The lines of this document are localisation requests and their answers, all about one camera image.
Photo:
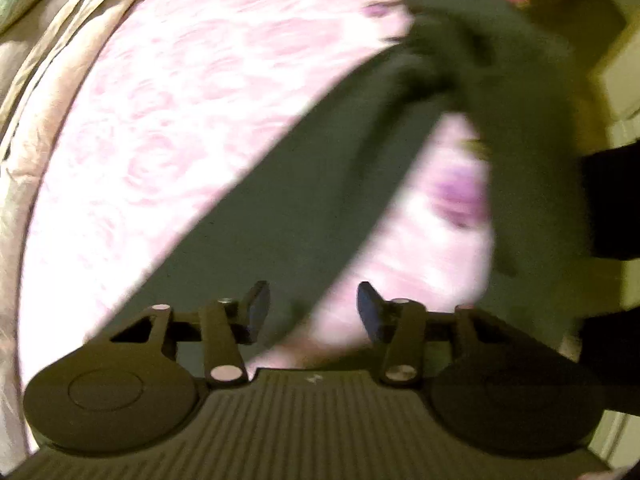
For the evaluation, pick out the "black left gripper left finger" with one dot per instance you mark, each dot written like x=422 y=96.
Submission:
x=221 y=328

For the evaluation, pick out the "black long-sleeve garment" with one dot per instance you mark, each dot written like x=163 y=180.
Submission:
x=299 y=217

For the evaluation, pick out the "beige folded quilt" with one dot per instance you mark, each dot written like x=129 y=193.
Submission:
x=45 y=56

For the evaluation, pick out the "pink rose bed sheet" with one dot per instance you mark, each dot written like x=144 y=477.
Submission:
x=185 y=98

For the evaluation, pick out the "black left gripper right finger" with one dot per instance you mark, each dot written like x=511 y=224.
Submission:
x=409 y=334

